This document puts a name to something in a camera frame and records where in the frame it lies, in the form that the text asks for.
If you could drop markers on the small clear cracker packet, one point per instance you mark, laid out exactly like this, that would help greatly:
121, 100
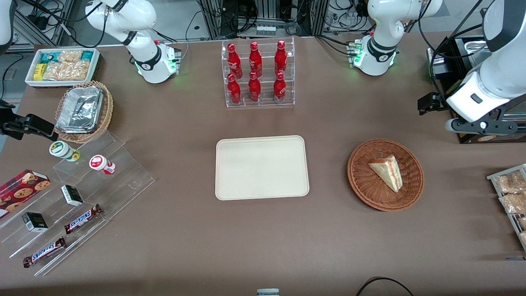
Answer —
70, 55

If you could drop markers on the light tan wicker basket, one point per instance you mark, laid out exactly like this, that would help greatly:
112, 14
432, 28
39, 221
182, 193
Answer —
107, 111

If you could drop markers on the clear acrylic bottle rack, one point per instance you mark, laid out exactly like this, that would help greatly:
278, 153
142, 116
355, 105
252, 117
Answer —
265, 100

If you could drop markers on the beige plastic tray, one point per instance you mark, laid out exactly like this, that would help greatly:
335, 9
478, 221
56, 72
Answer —
261, 167

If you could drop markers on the white rectangular snack bin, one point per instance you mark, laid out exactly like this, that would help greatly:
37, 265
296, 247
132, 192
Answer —
95, 61

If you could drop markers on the red cookie box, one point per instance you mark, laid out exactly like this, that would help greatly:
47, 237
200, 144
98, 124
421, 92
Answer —
20, 191

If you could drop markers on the red capped yogurt bottle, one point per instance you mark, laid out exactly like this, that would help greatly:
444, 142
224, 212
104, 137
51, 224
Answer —
99, 163

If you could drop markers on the green capped yogurt bottle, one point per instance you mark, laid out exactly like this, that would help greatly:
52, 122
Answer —
61, 150

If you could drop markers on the clear bagged pastry packet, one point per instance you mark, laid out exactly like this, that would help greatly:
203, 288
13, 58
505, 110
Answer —
511, 183
523, 238
513, 203
522, 223

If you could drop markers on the brown wicker basket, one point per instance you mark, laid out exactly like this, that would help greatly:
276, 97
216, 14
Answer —
370, 189

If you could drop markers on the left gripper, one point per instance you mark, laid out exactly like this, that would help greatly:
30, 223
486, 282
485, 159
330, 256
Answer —
437, 102

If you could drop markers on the red cola bottle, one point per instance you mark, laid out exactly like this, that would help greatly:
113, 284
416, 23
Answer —
254, 89
279, 88
234, 91
280, 59
255, 61
235, 63

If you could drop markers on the aluminium foil containers stack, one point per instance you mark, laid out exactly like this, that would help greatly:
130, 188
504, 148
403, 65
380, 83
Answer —
80, 109

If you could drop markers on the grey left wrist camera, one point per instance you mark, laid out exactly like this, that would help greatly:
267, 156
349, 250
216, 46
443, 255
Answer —
452, 125

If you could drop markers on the small grey device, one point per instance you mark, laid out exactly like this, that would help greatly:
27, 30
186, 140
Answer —
268, 292

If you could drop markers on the aluminium frame rack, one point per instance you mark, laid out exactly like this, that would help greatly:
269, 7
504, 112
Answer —
213, 20

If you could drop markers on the white power strip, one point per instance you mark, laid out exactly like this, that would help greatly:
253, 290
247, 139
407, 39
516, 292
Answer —
265, 30

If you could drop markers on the clear acrylic stepped stand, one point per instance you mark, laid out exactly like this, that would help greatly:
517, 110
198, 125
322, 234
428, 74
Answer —
123, 176

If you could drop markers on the large clear cracker packet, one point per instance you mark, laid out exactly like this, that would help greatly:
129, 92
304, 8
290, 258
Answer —
65, 70

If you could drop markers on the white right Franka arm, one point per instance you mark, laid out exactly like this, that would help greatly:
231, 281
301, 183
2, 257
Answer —
144, 61

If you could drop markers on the small black carton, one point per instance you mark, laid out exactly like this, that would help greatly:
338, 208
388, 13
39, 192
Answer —
72, 195
35, 222

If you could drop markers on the triangular sandwich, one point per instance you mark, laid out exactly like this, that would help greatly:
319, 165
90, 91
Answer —
388, 172

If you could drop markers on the teal snack packet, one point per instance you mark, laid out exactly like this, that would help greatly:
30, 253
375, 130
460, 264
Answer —
86, 55
48, 56

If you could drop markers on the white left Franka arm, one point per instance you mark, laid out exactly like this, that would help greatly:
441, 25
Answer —
382, 37

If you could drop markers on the Snickers chocolate bar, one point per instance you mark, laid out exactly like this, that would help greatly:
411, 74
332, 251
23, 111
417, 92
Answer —
82, 219
44, 252

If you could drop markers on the yellow snack packet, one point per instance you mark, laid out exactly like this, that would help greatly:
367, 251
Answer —
39, 72

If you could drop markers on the black food warmer cabinet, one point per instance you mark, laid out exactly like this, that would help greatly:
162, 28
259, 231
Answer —
450, 57

